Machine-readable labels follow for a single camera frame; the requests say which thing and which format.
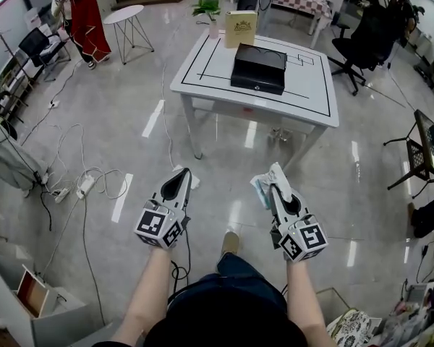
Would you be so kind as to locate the beige upright carton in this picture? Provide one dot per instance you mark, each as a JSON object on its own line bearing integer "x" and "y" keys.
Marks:
{"x": 239, "y": 27}

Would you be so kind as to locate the person's black top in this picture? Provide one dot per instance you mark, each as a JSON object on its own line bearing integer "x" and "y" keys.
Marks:
{"x": 235, "y": 324}

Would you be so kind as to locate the floral patterned cloth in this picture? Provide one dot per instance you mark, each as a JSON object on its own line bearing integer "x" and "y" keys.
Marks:
{"x": 349, "y": 327}

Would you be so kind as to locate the white power adapter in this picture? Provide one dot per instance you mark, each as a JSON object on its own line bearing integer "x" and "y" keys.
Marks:
{"x": 85, "y": 186}

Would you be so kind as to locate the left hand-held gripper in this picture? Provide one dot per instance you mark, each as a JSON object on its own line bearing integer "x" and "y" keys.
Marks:
{"x": 164, "y": 208}

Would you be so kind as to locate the white table with black lines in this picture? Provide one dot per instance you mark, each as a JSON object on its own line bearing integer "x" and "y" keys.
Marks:
{"x": 311, "y": 89}

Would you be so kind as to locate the black office chair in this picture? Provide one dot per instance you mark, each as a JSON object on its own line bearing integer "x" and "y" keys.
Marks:
{"x": 372, "y": 38}

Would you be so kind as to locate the wooden coat rack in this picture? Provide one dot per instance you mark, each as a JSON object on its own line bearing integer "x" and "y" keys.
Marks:
{"x": 12, "y": 56}

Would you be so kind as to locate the white item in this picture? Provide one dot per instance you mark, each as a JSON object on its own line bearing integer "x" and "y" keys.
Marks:
{"x": 275, "y": 177}

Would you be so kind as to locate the person's right forearm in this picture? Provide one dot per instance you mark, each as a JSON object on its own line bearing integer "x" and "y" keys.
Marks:
{"x": 305, "y": 295}

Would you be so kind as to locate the person's blue jeans leg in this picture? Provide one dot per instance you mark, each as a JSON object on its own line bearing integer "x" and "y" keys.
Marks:
{"x": 235, "y": 277}

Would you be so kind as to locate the black box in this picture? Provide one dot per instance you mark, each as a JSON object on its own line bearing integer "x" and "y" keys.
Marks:
{"x": 258, "y": 69}

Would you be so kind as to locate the white floor socket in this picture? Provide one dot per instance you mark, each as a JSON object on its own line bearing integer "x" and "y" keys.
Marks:
{"x": 54, "y": 104}

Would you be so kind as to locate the black metal side table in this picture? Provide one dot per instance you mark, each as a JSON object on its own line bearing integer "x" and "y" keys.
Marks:
{"x": 428, "y": 146}

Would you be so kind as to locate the grey cloth heap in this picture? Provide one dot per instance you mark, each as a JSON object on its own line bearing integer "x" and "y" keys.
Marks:
{"x": 11, "y": 157}

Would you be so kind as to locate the person's left forearm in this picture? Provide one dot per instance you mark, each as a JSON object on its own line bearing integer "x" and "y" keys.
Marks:
{"x": 144, "y": 298}

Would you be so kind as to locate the black mesh chair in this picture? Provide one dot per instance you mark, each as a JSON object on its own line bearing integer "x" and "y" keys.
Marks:
{"x": 36, "y": 45}

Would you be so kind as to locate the person's tan shoe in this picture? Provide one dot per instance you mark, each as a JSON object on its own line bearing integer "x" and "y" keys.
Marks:
{"x": 230, "y": 242}

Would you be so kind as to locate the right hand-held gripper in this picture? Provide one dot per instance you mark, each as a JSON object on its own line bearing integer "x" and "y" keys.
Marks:
{"x": 298, "y": 230}

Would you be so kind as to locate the green plant in pink vase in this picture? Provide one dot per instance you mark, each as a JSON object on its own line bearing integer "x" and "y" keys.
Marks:
{"x": 209, "y": 11}

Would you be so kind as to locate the white power strip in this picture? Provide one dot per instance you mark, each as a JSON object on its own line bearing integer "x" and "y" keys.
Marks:
{"x": 61, "y": 194}

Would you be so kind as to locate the round white side table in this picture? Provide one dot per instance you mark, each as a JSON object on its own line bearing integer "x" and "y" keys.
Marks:
{"x": 124, "y": 14}

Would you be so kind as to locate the white open cardboard carton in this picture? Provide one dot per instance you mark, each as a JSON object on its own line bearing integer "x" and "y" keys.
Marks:
{"x": 58, "y": 313}

